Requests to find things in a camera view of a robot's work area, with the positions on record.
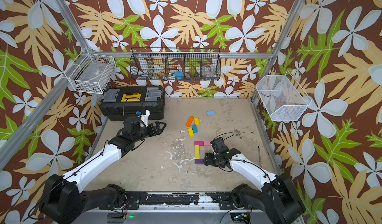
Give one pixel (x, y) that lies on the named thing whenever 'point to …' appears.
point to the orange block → (189, 121)
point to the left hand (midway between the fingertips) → (161, 123)
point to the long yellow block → (197, 152)
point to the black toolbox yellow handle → (118, 102)
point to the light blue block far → (209, 113)
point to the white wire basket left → (91, 73)
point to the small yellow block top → (196, 121)
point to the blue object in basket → (178, 75)
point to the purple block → (199, 161)
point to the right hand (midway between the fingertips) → (207, 160)
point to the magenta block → (199, 143)
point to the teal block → (194, 128)
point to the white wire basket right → (283, 98)
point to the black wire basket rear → (175, 63)
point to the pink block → (207, 143)
